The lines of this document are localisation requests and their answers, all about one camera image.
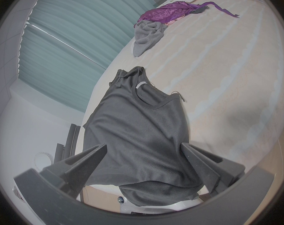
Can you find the blue-green curtain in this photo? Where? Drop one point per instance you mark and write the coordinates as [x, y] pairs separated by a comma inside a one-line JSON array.
[[85, 15], [57, 74]]

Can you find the pink garment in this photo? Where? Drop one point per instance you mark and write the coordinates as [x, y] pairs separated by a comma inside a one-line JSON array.
[[173, 21]]

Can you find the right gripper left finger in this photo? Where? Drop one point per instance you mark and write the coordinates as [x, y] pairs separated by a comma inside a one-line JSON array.
[[81, 167]]

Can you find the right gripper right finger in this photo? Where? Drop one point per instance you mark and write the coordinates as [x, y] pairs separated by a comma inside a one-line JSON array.
[[207, 170]]

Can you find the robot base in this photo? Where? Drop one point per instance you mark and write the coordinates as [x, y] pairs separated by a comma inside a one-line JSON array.
[[130, 207]]

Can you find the black T-shirt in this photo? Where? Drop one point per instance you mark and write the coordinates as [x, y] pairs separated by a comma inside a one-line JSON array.
[[137, 137]]

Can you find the bed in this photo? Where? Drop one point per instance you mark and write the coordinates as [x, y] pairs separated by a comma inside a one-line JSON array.
[[226, 78]]

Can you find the round white mirror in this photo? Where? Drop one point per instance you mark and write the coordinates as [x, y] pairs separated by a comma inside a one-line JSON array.
[[42, 159]]

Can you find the small dark grey garment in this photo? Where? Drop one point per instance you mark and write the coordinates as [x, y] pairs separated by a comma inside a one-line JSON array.
[[199, 10]]

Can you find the grey knit garment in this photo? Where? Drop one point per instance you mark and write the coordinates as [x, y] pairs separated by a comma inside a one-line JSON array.
[[146, 36]]

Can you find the purple satin garment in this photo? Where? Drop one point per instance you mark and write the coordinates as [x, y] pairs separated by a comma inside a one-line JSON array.
[[163, 13]]

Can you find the black dressing table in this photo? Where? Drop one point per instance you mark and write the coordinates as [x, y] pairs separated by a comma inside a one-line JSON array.
[[70, 139]]

